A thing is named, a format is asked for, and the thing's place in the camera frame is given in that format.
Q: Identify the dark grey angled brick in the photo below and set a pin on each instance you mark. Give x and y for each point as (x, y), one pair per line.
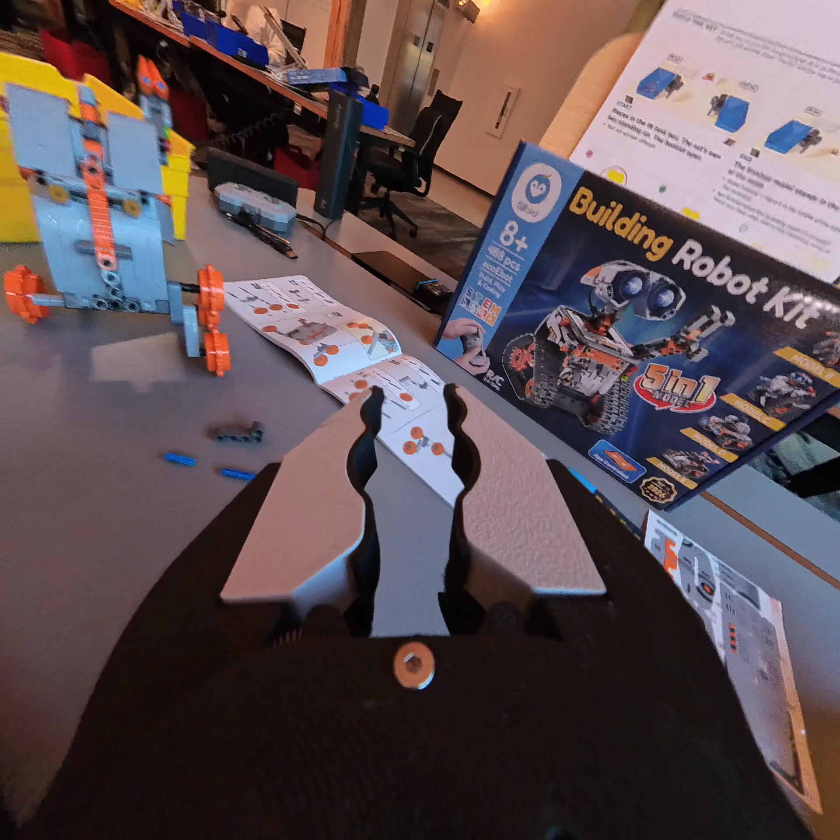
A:
(239, 432)

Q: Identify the long wooden workbench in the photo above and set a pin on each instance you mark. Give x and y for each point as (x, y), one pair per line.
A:
(289, 88)

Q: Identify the blue robot kit box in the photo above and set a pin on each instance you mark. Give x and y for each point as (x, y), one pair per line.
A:
(590, 328)

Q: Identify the grey remote control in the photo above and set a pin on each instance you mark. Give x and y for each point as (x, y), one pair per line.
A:
(256, 203)

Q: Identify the white printed sheet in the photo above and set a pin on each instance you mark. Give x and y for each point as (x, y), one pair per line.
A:
(722, 131)

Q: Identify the black office chair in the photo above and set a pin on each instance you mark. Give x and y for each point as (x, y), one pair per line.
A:
(413, 157)

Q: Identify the blue robot kit manual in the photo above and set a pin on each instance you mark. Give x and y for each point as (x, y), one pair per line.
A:
(610, 505)

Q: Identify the white instruction booklet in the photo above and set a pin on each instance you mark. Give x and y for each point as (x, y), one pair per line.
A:
(295, 328)

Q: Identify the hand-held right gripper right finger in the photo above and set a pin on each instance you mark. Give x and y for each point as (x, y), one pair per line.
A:
(531, 525)

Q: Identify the black power adapter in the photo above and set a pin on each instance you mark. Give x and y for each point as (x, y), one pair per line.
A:
(433, 292)

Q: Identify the robot sticker sheet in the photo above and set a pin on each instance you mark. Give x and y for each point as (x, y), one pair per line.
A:
(735, 623)

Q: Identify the small blue pin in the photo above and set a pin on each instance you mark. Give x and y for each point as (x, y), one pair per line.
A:
(180, 459)
(237, 474)

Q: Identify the black rectangular box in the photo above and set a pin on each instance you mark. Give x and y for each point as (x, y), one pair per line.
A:
(249, 167)

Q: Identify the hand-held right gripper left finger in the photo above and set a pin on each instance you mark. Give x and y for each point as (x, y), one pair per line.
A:
(295, 525)

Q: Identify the long blue plastic bin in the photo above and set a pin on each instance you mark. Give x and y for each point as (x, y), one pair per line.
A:
(229, 43)

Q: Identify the grey orange brick robot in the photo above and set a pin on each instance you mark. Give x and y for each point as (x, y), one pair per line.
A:
(72, 249)

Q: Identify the wooden display stand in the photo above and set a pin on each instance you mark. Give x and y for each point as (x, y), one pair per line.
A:
(590, 98)

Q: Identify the yellow plastic bin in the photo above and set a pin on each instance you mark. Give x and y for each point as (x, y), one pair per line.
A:
(177, 184)

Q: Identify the dark upright dock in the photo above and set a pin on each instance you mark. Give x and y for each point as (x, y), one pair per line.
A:
(338, 157)

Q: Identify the grey desk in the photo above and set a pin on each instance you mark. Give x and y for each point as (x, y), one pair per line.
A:
(98, 525)

